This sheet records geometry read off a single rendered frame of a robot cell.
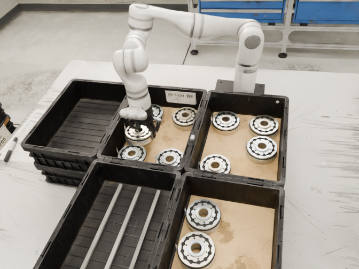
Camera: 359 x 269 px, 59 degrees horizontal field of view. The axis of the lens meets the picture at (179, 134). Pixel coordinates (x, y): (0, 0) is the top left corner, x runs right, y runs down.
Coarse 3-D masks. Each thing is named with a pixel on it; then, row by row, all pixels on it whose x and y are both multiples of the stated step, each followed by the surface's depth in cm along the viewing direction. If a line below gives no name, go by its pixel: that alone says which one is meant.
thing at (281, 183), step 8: (208, 96) 120; (248, 96) 119; (256, 96) 118; (264, 96) 117; (272, 96) 117; (280, 96) 116; (288, 104) 113; (200, 120) 112; (200, 128) 109; (192, 144) 104; (192, 152) 102; (184, 168) 98; (224, 176) 94; (232, 176) 94; (240, 176) 94; (280, 176) 92; (272, 184) 91; (280, 184) 90
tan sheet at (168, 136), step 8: (168, 112) 131; (168, 120) 128; (160, 128) 125; (168, 128) 125; (176, 128) 124; (160, 136) 122; (168, 136) 122; (176, 136) 121; (184, 136) 121; (128, 144) 121; (152, 144) 120; (160, 144) 119; (168, 144) 119; (176, 144) 118; (184, 144) 118; (152, 152) 117; (152, 160) 114
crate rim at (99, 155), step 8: (160, 88) 127; (168, 88) 126; (176, 88) 126; (184, 88) 125; (192, 88) 125; (128, 104) 122; (200, 104) 118; (200, 112) 115; (112, 128) 113; (192, 128) 109; (104, 144) 108; (184, 152) 102; (112, 160) 103; (120, 160) 103; (128, 160) 102; (136, 160) 102; (184, 160) 100; (168, 168) 98; (176, 168) 98
